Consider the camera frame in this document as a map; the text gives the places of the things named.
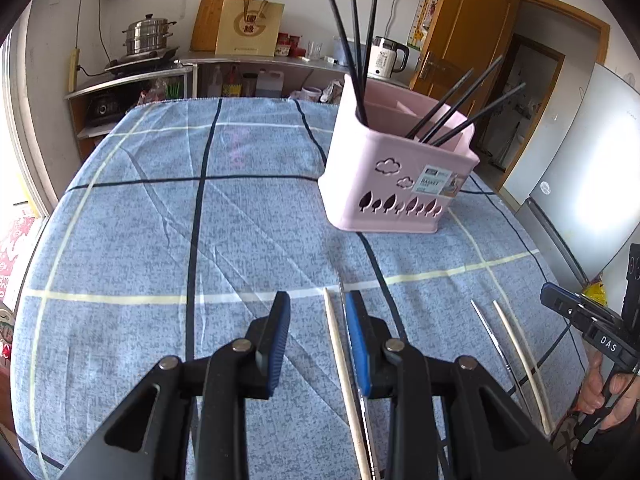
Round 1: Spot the wall calendar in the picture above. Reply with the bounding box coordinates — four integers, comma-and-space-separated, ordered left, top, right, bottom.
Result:
407, 0, 443, 51

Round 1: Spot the beige power strip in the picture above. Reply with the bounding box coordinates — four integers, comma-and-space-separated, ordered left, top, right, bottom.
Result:
67, 48, 81, 93

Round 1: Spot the silver metal chopstick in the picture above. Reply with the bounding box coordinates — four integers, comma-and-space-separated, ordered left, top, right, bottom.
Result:
339, 280, 381, 480
470, 299, 533, 416

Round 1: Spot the stainless steel steamer pot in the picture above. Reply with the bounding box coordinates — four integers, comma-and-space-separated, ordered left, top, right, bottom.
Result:
121, 14, 177, 57

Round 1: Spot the pink plastic utensil basket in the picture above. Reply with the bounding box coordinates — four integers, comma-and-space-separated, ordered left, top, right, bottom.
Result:
318, 74, 481, 234

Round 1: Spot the white plastic jug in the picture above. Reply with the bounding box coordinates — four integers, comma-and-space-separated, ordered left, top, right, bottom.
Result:
255, 70, 285, 98

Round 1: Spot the person's right hand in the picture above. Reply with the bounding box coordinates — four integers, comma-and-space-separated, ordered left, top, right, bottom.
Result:
579, 355, 640, 423

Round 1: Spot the wooden cutting board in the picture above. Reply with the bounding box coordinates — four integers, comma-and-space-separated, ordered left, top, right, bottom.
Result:
190, 0, 257, 53

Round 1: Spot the grey refrigerator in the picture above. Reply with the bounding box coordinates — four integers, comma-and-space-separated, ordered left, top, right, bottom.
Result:
502, 62, 640, 286

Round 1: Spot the yellow plastic bag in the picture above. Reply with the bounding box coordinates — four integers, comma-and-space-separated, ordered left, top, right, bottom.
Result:
582, 280, 607, 306

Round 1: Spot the metal kitchen counter cabinet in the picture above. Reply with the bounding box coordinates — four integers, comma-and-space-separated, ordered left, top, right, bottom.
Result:
64, 55, 351, 161

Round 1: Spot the black induction cooker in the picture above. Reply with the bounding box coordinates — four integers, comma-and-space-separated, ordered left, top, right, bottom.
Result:
104, 46, 181, 75

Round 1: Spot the blue plaid tablecloth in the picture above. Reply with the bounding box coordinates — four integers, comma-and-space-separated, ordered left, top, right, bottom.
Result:
10, 96, 596, 480

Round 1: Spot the white electric kettle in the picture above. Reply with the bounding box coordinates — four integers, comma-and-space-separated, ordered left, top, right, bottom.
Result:
369, 36, 410, 79

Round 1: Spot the red patterned rug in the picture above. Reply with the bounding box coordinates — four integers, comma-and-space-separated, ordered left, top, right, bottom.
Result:
0, 210, 41, 306

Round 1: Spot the yellow label bottle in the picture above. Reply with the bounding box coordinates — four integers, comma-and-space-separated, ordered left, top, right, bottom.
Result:
223, 65, 243, 97

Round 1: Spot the person's right forearm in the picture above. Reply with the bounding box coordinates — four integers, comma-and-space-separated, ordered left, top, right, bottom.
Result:
570, 405, 640, 480

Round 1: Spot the white chopstick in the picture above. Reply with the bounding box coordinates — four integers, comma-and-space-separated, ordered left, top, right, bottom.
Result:
322, 287, 371, 480
492, 300, 553, 436

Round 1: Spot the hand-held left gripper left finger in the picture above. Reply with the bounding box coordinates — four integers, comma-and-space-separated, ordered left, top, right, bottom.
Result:
57, 290, 292, 480

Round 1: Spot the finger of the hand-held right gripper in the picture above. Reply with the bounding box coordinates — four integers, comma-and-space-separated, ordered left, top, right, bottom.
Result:
575, 292, 623, 321
540, 282, 590, 324

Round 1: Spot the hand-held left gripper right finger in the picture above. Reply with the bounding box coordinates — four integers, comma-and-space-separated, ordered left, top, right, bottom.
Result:
344, 290, 576, 480

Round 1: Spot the tan paper gift bag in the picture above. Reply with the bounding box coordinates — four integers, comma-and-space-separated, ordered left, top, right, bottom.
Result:
215, 0, 286, 57

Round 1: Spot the brown wooden door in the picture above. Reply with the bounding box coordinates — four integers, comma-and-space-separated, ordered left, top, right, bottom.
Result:
409, 0, 521, 106

